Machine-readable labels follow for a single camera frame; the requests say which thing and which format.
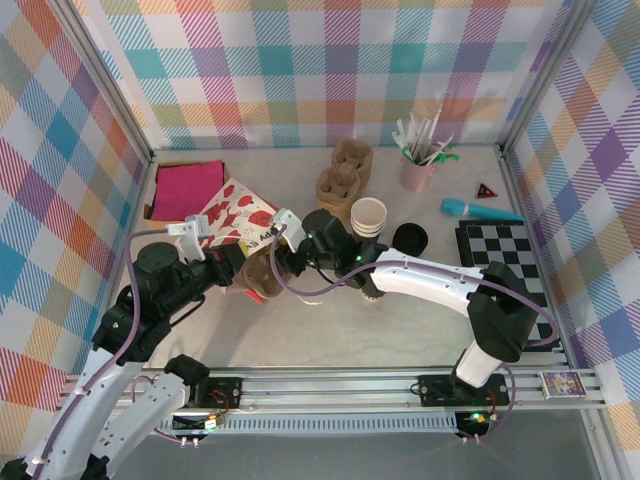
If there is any brown pulp cup carrier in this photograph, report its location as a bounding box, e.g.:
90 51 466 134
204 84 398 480
236 246 297 302

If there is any white red printed paper bag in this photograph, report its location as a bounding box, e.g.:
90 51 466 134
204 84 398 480
199 179 327 308

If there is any stack of black paper cups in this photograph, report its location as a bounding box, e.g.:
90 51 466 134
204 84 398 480
349 197 389 241

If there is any stack of pulp cup carriers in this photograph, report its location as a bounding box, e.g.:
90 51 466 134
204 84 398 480
315 138 375 223

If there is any black cup lid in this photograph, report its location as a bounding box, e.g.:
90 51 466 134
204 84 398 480
391 222 430 259

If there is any pink napkin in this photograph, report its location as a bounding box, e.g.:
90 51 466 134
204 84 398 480
149 160 225 222

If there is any pink holder cup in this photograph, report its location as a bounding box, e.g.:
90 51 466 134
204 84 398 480
398 145 441 193

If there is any black controller board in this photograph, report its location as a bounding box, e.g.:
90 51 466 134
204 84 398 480
457 409 501 437
172 413 227 433

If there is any teal marker pen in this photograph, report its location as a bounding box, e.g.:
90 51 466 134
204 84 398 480
440 198 526 225

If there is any black silver chessboard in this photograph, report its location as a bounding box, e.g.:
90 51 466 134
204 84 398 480
454 218 562 354

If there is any purple card box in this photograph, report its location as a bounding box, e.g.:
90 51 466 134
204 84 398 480
538 370 587 400

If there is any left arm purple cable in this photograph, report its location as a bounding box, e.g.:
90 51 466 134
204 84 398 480
29 227 184 466

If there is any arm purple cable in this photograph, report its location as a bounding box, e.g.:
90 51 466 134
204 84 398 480
29 227 184 466
269 224 559 444

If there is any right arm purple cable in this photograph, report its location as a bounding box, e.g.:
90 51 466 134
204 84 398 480
269 224 559 444

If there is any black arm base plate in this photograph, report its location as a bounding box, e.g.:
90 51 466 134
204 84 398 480
197 377 244 409
417 373 504 409

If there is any aluminium frame rail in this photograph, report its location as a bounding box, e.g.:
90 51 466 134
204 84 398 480
54 367 604 414

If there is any grey slotted cable duct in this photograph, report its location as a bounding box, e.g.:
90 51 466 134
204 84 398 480
77 416 464 437

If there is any aluminium frame post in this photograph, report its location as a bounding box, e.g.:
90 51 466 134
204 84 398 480
47 0 154 166
499 0 589 152

